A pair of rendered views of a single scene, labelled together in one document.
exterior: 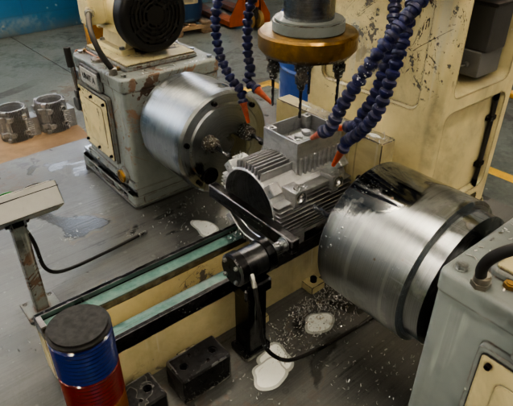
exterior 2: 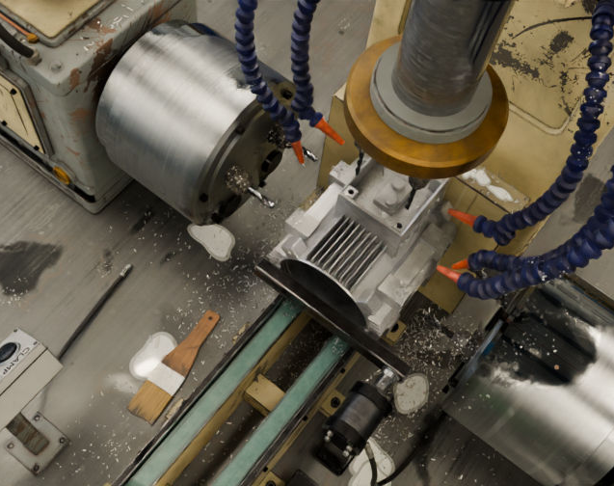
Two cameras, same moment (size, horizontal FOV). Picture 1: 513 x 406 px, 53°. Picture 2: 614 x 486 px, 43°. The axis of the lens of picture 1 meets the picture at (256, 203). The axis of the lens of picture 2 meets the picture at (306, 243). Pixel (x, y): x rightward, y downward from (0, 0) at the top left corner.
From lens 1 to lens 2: 0.68 m
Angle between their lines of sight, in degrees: 33
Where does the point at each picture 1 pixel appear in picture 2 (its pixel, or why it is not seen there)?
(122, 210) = (73, 220)
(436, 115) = not seen: hidden behind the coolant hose
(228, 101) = (257, 112)
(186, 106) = (195, 140)
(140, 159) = (94, 160)
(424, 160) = not seen: hidden behind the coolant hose
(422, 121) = (564, 152)
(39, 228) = not seen: outside the picture
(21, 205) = (10, 400)
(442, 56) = not seen: outside the picture
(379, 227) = (542, 408)
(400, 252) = (569, 444)
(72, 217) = not seen: outside the picture
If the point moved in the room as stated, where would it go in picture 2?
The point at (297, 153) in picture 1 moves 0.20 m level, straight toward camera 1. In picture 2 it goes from (398, 243) to (431, 395)
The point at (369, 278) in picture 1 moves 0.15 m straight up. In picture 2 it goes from (521, 453) to (569, 424)
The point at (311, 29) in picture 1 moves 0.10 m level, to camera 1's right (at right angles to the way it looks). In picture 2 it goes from (449, 135) to (538, 121)
